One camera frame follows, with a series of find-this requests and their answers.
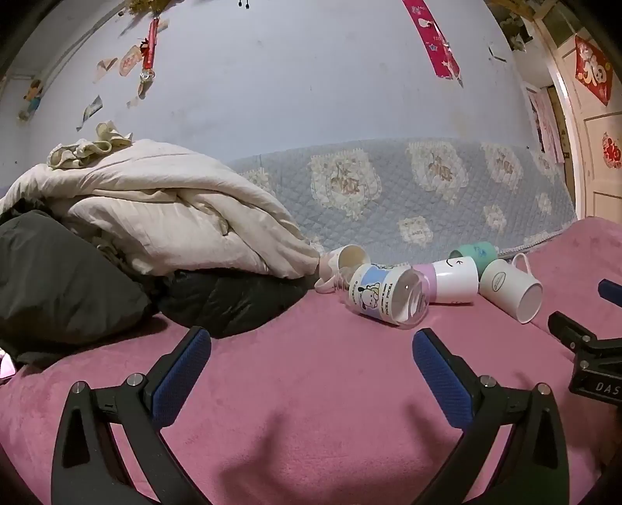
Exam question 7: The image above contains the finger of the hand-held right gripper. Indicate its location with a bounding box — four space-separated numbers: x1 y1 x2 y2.
598 279 622 308
547 311 598 349

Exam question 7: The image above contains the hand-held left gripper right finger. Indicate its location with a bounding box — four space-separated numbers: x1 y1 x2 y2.
412 328 570 505

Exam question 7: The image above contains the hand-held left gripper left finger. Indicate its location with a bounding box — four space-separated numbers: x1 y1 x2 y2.
51 326 212 505

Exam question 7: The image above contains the cartoon print cup clear lid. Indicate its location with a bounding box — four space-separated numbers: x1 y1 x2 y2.
346 263 431 329

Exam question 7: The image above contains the white cup pink band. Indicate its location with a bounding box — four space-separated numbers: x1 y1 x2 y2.
413 256 480 306

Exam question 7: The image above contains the green cup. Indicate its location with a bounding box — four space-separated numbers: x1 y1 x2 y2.
448 241 501 279

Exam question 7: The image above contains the pink cup cream inside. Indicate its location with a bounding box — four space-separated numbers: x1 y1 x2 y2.
315 244 371 294

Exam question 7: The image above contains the pink blanket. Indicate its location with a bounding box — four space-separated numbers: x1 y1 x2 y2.
0 216 622 505

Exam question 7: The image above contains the cream door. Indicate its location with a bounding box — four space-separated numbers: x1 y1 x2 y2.
533 0 622 229

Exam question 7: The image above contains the red paper cutout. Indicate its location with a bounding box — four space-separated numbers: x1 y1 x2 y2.
602 132 622 171

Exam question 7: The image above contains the black padded jacket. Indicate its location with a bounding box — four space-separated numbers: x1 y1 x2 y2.
0 197 316 367

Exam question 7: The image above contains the cream quilt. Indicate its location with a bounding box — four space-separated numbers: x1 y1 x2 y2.
0 139 325 279

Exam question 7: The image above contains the quilted floral blue cloth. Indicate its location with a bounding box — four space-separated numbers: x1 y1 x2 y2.
226 137 579 261

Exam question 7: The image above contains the red diamond door poster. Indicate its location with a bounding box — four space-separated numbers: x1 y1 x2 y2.
575 35 612 106

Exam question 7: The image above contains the crumpled cream cloth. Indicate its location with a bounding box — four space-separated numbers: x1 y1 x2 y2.
47 121 134 170

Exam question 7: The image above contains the red hanging ornament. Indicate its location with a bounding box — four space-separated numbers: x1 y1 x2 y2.
139 16 161 84

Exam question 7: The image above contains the white mug with handle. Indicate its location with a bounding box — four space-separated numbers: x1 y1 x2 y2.
478 252 543 324

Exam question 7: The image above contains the pink wall calendar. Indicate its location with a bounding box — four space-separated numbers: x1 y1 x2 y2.
524 84 565 164

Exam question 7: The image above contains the blue grey wall sticker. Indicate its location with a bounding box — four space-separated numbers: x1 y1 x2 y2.
76 95 104 132

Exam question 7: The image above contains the pink wall banner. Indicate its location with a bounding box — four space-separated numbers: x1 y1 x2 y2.
402 0 464 88

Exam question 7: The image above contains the cartoon figure wall sticker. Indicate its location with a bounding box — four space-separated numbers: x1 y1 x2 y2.
18 78 45 122

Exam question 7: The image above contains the torn beige wall sticker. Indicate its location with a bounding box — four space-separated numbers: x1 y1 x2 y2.
92 57 119 84

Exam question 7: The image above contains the round pink wall sticker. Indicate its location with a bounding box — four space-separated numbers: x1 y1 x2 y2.
119 45 143 77

